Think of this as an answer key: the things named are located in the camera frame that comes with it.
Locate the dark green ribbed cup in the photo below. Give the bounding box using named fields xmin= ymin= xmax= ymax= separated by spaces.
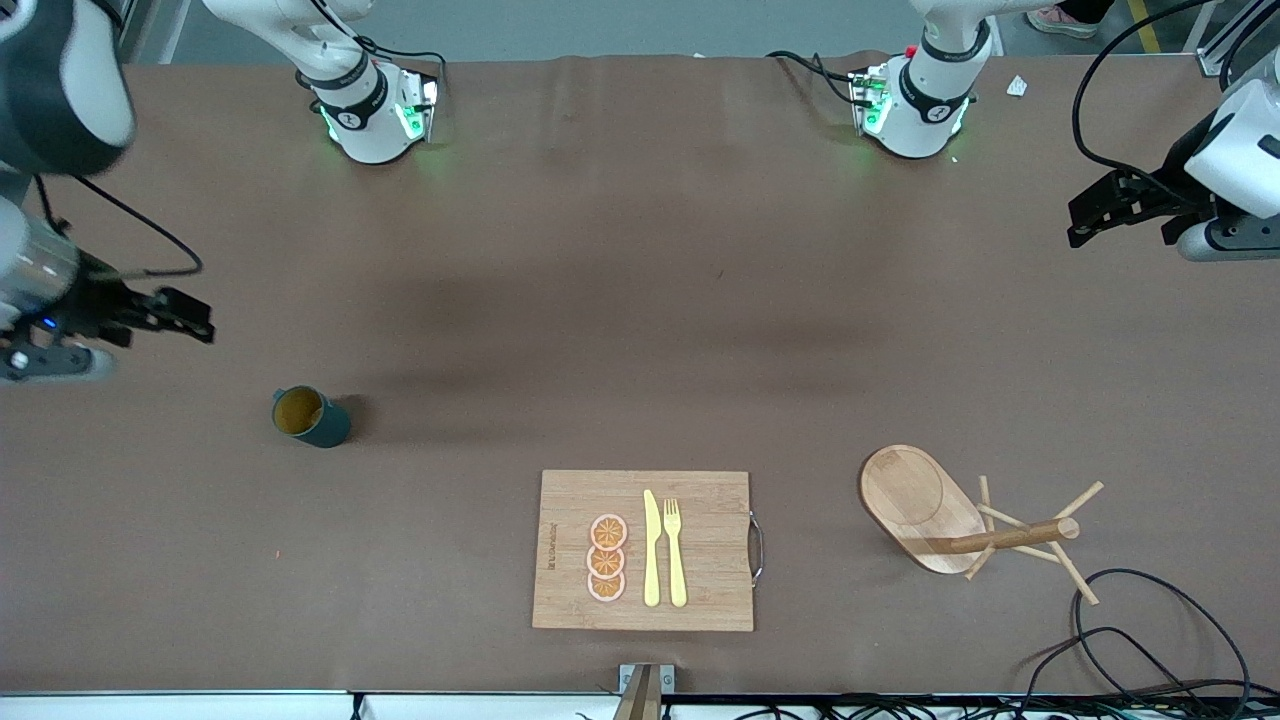
xmin=272 ymin=385 xmax=353 ymax=449

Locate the wooden cup rack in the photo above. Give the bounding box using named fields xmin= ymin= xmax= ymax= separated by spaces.
xmin=858 ymin=444 xmax=1106 ymax=607

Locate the pink shoe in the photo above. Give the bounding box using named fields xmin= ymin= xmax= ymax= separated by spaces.
xmin=1027 ymin=5 xmax=1109 ymax=39

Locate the brown table cover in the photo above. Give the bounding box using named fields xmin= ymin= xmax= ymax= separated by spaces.
xmin=0 ymin=50 xmax=1280 ymax=696

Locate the yellow plastic knife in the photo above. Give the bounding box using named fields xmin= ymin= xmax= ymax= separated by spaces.
xmin=642 ymin=489 xmax=663 ymax=609

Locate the yellow plastic fork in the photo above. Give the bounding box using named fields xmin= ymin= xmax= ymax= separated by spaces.
xmin=663 ymin=498 xmax=689 ymax=609

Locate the wooden cutting board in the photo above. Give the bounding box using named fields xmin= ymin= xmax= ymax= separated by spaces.
xmin=531 ymin=469 xmax=766 ymax=633

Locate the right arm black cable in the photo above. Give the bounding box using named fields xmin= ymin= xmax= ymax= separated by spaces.
xmin=35 ymin=175 xmax=204 ymax=281

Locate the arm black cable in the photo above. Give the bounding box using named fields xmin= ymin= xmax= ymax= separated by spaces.
xmin=1072 ymin=0 xmax=1280 ymax=206
xmin=35 ymin=175 xmax=204 ymax=281

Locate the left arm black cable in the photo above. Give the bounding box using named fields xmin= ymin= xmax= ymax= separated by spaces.
xmin=1072 ymin=0 xmax=1280 ymax=206

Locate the aluminium frame post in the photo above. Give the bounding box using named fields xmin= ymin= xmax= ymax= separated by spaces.
xmin=118 ymin=0 xmax=191 ymax=66
xmin=1195 ymin=0 xmax=1280 ymax=79

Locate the black base power cable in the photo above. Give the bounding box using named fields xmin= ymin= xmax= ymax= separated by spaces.
xmin=765 ymin=50 xmax=866 ymax=106
xmin=355 ymin=35 xmax=448 ymax=81

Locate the black looped cable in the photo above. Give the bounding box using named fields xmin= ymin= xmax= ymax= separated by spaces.
xmin=1073 ymin=568 xmax=1253 ymax=720
xmin=1020 ymin=627 xmax=1216 ymax=720

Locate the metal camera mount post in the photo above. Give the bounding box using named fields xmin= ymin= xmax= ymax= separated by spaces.
xmin=612 ymin=663 xmax=677 ymax=720

